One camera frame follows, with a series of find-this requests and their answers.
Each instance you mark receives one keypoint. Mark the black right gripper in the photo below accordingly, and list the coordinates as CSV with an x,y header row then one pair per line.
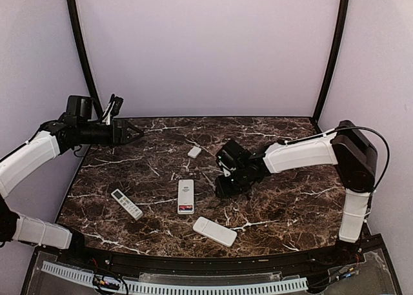
x,y
223,188

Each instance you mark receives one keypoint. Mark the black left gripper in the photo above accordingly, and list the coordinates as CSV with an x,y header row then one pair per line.
x,y
122,133

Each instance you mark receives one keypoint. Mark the white TCL remote control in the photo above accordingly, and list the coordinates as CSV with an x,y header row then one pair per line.
x,y
185,197

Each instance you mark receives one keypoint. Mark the white battery cover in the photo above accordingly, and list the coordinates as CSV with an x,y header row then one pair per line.
x,y
194,152

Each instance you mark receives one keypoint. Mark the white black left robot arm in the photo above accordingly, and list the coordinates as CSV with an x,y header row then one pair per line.
x,y
74,128

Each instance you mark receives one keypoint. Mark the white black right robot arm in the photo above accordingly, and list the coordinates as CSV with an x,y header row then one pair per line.
x,y
360,156

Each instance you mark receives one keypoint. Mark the white remote face down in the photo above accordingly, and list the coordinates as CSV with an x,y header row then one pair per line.
x,y
215,232

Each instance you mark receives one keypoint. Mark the small white buttoned remote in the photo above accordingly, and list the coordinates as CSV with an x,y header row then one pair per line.
x,y
127,204

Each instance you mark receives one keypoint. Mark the black left corner post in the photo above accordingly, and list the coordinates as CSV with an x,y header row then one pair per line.
x,y
83,56

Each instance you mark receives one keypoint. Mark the black corner post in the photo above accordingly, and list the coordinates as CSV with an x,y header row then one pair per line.
x,y
83,56
332,60

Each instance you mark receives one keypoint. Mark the black front rail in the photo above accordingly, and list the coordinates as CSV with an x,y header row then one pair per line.
x,y
292,262

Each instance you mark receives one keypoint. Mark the white slotted cable duct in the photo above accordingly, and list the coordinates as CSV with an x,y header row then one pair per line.
x,y
174,284

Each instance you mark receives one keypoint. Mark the black right corner post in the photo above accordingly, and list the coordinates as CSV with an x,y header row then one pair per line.
x,y
332,60

